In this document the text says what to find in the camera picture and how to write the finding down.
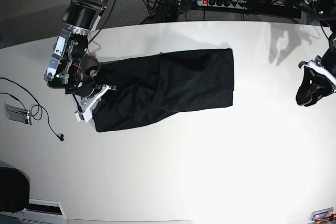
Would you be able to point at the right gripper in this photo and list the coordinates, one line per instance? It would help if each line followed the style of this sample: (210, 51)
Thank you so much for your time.
(86, 88)

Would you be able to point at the white power strip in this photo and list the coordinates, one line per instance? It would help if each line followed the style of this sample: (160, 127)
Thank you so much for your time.
(234, 4)

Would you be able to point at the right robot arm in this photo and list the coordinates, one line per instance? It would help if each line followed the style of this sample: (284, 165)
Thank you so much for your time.
(64, 70)

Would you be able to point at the black T-shirt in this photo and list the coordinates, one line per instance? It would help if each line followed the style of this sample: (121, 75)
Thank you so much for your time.
(146, 90)

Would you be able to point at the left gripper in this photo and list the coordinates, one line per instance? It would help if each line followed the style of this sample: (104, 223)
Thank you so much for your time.
(323, 66)

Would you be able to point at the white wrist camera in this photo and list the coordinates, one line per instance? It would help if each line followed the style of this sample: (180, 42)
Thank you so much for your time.
(84, 116)

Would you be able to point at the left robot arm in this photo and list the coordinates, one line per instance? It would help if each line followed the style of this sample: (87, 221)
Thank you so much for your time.
(310, 92)

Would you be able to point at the silver table socket plate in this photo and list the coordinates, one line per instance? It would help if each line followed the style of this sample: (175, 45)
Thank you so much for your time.
(18, 115)

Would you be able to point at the small box with tools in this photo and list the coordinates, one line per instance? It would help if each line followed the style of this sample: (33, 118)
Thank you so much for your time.
(323, 215)

